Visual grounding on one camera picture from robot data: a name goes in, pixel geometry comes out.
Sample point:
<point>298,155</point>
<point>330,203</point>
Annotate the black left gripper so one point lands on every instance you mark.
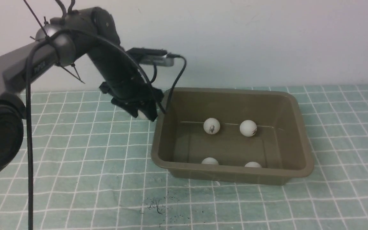
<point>143,100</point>

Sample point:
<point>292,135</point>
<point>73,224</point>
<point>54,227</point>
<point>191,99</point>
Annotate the brown plastic bin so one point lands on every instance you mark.
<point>281,144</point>

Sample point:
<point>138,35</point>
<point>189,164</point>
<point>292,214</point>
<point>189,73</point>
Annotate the white ping-pong ball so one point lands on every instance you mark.
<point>211,126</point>
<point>248,128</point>
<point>142,116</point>
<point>253,165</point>
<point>210,161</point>

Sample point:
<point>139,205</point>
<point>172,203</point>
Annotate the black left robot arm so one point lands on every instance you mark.
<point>88,31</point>

